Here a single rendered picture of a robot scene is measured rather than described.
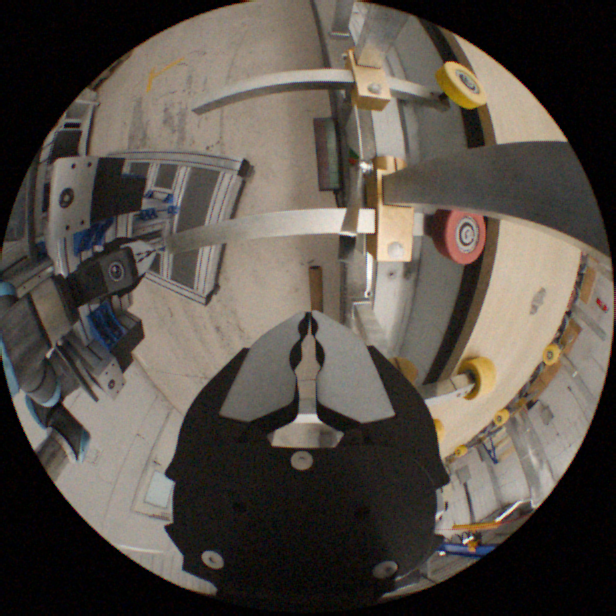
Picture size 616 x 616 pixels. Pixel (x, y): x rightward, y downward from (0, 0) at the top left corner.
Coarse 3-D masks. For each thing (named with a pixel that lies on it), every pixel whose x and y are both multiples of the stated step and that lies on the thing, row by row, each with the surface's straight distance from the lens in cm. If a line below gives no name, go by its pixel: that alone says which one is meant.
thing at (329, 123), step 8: (328, 120) 44; (328, 128) 43; (328, 136) 42; (328, 144) 42; (328, 152) 41; (336, 152) 41; (336, 160) 41; (336, 168) 40; (336, 176) 40; (336, 184) 40
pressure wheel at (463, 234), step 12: (444, 216) 25; (456, 216) 25; (468, 216) 27; (480, 216) 28; (432, 228) 26; (444, 228) 24; (456, 228) 25; (468, 228) 27; (480, 228) 28; (444, 240) 24; (456, 240) 26; (468, 240) 27; (480, 240) 29; (444, 252) 26; (456, 252) 26; (468, 252) 28; (480, 252) 29
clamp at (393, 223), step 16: (384, 160) 25; (400, 160) 26; (368, 192) 27; (368, 208) 27; (384, 208) 24; (400, 208) 25; (384, 224) 24; (400, 224) 25; (368, 240) 28; (384, 240) 24; (400, 240) 25; (384, 256) 24
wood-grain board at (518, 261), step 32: (448, 32) 54; (480, 64) 49; (512, 96) 53; (512, 128) 44; (544, 128) 65; (512, 224) 37; (512, 256) 38; (544, 256) 54; (576, 256) 94; (480, 288) 36; (512, 288) 42; (480, 320) 37; (512, 320) 49; (544, 320) 75; (480, 352) 45; (512, 352) 63; (512, 384) 95; (448, 416) 69; (480, 416) 102; (448, 448) 143
